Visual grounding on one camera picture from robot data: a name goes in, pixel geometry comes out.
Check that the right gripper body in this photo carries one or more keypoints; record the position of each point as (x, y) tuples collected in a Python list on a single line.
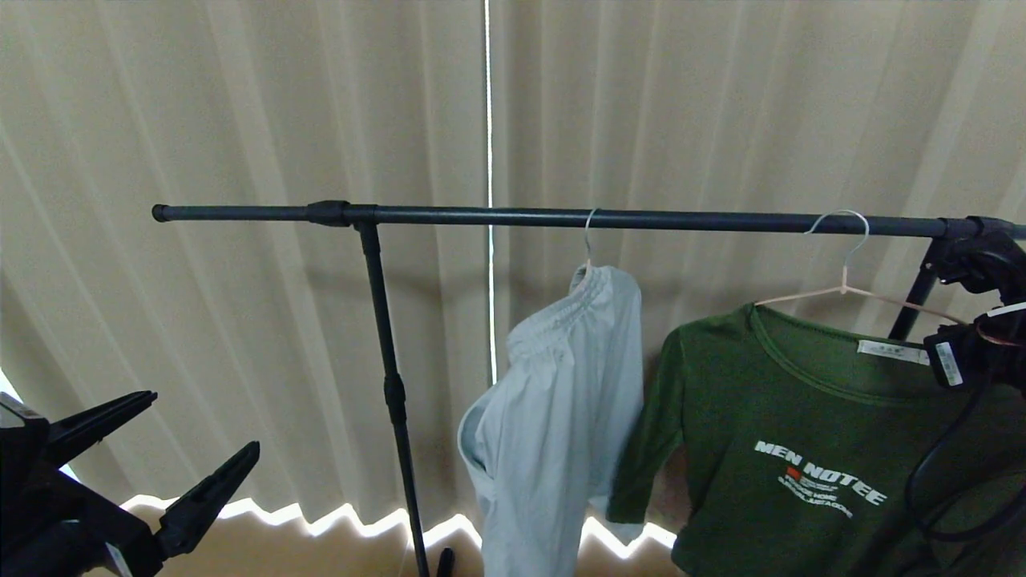
[(982, 353)]

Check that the pink clothes hanger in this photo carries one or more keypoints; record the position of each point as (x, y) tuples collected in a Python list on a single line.
[(587, 236), (843, 276)]

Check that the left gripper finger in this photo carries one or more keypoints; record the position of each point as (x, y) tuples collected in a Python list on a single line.
[(100, 421), (208, 501)]

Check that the beige curtain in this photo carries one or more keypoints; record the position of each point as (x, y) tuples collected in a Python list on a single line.
[(240, 104)]

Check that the black clothes rack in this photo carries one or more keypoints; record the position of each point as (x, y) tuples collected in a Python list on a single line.
[(481, 216)]

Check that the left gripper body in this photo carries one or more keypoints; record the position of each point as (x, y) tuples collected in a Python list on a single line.
[(64, 521)]

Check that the green garment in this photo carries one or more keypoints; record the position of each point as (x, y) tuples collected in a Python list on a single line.
[(769, 401)]

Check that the pale grey shorts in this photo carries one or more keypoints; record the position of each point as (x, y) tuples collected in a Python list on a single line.
[(553, 417)]

